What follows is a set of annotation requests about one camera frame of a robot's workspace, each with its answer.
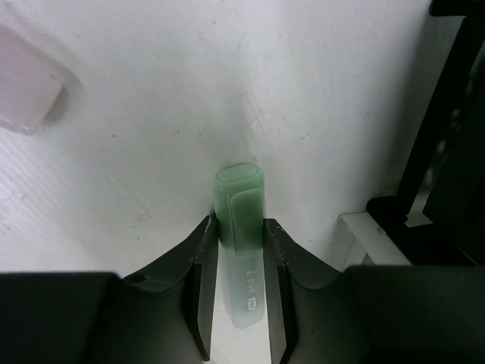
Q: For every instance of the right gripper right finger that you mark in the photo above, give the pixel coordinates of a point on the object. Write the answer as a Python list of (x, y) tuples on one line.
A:
[(308, 303)]

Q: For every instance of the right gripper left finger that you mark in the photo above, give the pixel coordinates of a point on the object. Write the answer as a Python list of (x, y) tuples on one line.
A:
[(171, 302)]

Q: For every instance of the green highlighter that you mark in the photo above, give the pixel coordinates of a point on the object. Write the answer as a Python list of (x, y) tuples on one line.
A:
[(239, 208)]

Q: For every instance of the white slotted container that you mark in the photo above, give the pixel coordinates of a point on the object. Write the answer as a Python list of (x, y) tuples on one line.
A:
[(364, 242)]

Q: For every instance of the black slotted container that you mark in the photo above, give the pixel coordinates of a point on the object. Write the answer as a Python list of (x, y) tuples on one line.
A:
[(436, 216)]

